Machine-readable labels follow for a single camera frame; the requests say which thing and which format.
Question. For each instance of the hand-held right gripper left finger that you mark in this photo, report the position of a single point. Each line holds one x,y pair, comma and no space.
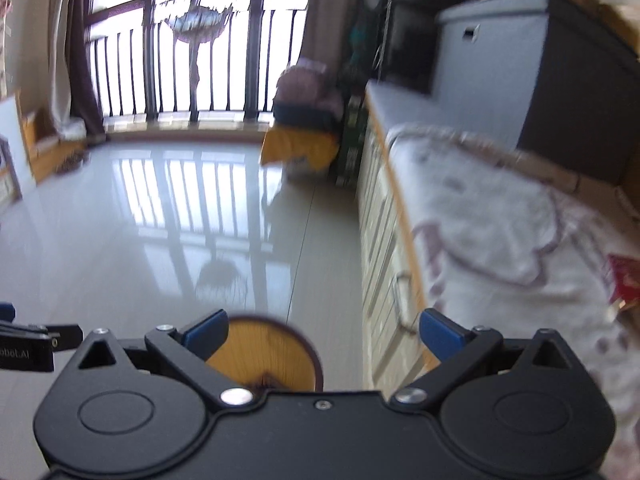
205,335

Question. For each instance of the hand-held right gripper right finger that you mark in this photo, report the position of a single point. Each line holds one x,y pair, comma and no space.
440,335

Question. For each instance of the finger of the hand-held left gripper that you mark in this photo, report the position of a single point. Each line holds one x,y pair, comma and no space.
60,336
6,311

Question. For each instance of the yellow bin with brown rim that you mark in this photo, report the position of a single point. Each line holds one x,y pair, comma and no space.
270,355

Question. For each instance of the cream cabinet bench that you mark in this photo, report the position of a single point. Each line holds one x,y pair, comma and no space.
382,240

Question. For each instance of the white printed blanket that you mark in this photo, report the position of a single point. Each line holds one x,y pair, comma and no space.
490,220

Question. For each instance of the wooden floor platform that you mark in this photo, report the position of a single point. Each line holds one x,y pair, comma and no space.
50,150

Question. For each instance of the red packet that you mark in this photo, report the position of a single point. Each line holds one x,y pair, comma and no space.
625,280

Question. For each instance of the green carton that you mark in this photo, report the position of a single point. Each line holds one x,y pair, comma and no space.
352,145

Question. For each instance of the yellow cloth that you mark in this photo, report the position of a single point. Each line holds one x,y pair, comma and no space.
300,145

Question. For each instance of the grey bench cushion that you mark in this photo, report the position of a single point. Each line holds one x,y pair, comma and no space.
400,110

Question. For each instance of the dark flat case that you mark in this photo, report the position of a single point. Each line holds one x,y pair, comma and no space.
305,115

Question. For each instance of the black balcony railing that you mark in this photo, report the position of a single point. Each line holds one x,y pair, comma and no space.
175,75

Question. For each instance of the dark brown curtain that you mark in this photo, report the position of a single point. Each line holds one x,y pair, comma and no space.
82,60

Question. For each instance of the pink cloth bundle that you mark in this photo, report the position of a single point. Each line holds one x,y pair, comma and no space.
310,82

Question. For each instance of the grey fabric storage box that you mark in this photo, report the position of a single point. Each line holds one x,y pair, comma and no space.
525,60

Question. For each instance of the black drawer tower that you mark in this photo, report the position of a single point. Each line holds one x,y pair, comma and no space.
420,25

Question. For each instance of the grey curtain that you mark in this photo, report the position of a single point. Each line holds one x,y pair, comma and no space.
332,10

